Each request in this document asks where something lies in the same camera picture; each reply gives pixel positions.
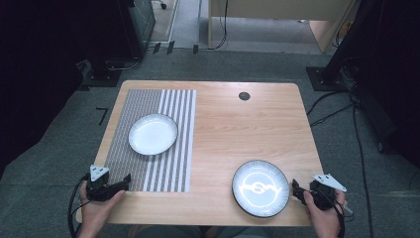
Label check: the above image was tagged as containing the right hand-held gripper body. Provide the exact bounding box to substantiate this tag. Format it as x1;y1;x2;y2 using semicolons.
308;174;348;211

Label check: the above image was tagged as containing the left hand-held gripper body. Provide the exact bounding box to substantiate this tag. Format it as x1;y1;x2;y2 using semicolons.
85;164;114;202

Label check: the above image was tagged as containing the white plate with dark rim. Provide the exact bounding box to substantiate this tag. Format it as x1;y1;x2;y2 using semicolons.
231;160;291;219
127;113;179;157

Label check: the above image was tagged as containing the person's right hand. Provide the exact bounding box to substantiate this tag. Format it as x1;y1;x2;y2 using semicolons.
302;190;348;233

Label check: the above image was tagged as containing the person's left hand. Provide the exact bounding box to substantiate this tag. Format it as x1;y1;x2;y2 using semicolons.
78;188;127;233

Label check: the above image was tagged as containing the grey white striped placemat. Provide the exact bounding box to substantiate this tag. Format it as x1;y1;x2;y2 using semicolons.
98;88;198;193

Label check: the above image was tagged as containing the black stand base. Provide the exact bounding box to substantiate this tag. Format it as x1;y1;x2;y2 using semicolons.
305;65;349;92
80;59;124;89

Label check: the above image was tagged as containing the black curtain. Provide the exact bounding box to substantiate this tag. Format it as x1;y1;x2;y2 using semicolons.
0;0;133;179
321;0;420;170

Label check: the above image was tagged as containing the dark equipment cabinet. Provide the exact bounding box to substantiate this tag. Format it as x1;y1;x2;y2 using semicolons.
115;0;157;61

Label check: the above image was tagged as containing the light wooden desk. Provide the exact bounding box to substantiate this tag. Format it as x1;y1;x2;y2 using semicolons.
207;0;360;55

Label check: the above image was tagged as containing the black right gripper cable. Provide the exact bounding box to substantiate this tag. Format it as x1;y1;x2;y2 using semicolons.
333;201;355;238

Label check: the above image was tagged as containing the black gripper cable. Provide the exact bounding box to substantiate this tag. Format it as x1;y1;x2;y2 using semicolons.
333;201;355;238
66;174;91;238

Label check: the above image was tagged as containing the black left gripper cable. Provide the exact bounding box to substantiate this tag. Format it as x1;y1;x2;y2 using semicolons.
66;174;91;238

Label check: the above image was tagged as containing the long black floor cable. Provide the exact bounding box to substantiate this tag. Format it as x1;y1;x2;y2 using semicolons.
352;98;374;238

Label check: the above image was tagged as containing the white floor cable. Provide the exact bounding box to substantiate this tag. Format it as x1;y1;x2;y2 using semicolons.
104;57;144;71

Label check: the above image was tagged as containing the black hanging cable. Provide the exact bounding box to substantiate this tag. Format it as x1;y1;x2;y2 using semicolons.
205;0;230;52

